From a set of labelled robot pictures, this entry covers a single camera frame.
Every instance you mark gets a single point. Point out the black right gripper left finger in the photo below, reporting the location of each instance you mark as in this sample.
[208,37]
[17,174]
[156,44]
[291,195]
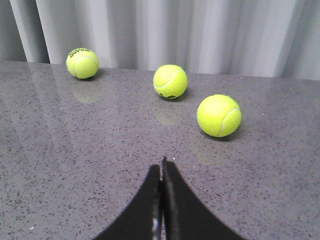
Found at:
[141,218]

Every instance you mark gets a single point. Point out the grey curtain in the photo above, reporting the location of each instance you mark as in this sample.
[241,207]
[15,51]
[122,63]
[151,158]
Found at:
[263,38]

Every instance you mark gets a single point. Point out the Wilson tennis ball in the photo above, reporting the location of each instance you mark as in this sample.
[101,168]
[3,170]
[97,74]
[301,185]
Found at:
[170,81]

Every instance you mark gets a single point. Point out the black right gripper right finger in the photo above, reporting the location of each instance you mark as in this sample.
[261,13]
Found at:
[185,216]

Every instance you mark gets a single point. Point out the centre tennis ball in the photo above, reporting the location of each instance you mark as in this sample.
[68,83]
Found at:
[82,63]

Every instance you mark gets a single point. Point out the far right tennis ball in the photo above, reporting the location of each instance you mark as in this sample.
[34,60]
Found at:
[219,115]

